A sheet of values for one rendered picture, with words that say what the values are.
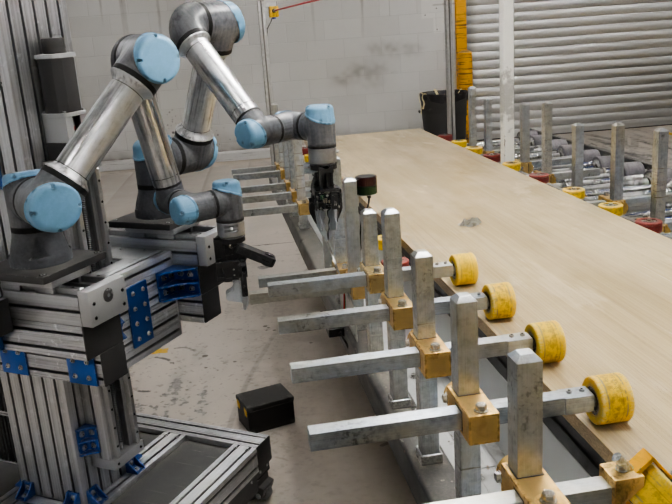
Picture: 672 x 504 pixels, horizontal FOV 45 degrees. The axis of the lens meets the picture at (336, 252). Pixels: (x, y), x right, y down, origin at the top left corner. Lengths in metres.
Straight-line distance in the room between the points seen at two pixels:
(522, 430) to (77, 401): 1.65
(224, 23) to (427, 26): 7.85
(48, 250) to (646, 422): 1.39
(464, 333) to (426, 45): 8.88
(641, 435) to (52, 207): 1.29
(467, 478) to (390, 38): 8.82
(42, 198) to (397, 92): 8.37
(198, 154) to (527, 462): 1.64
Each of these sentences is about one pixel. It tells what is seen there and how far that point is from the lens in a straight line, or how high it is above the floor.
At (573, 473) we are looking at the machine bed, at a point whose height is 0.77.
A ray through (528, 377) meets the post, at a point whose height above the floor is 1.11.
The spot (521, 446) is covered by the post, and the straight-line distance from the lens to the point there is 1.10.
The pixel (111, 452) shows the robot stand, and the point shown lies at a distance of 2.54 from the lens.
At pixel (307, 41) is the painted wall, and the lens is 9.89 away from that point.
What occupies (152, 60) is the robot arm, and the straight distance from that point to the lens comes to 1.97.
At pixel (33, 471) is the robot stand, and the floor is 0.31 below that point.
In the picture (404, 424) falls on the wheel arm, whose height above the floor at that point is 0.96.
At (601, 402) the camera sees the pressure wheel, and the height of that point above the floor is 0.95.
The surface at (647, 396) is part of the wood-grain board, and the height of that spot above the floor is 0.90.
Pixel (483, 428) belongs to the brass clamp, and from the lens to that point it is 1.28.
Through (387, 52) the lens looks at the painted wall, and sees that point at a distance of 10.00.
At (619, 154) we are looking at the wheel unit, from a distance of 3.10.
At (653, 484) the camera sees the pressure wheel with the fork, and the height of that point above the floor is 0.96.
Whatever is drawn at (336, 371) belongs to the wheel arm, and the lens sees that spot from 1.50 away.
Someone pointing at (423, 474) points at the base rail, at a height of 0.70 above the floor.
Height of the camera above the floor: 1.57
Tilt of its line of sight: 16 degrees down
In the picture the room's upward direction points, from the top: 4 degrees counter-clockwise
